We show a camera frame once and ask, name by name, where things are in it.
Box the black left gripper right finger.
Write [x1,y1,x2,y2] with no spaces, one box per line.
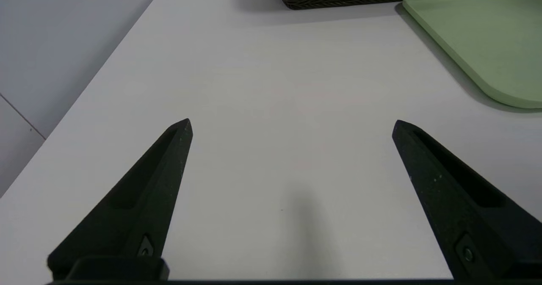
[392,120,542,285]

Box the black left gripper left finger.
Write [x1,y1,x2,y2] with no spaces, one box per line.
[47,118,194,280]

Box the light green plastic tray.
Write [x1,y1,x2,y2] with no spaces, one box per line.
[402,0,542,109]

